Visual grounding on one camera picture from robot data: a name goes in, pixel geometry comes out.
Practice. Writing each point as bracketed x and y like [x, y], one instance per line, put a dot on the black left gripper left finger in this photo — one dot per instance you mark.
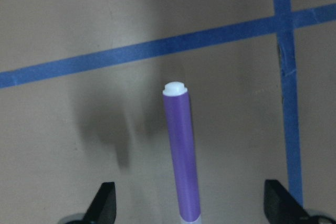
[103, 208]

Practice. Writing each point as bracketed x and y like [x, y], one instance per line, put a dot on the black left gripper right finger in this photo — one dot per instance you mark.
[281, 207]

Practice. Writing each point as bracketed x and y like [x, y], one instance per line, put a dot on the purple pen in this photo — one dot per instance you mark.
[179, 123]

